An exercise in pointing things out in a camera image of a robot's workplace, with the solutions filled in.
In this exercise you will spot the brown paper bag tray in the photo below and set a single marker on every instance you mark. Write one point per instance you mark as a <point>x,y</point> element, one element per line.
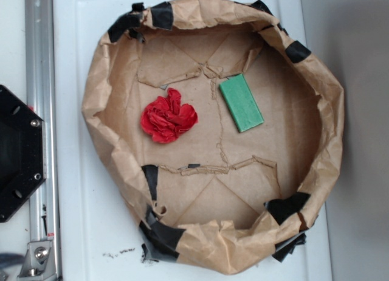
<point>215,197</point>

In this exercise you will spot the green rectangular block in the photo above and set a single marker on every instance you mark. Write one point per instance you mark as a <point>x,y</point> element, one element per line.
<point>241,103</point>

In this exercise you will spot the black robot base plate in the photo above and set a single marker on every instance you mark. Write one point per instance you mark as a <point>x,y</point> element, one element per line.
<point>22,157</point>

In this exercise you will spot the aluminium extrusion rail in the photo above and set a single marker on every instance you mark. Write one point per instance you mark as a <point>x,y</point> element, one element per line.
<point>40,73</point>

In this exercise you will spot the metal corner bracket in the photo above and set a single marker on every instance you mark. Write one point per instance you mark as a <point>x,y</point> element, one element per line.
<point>39,262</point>

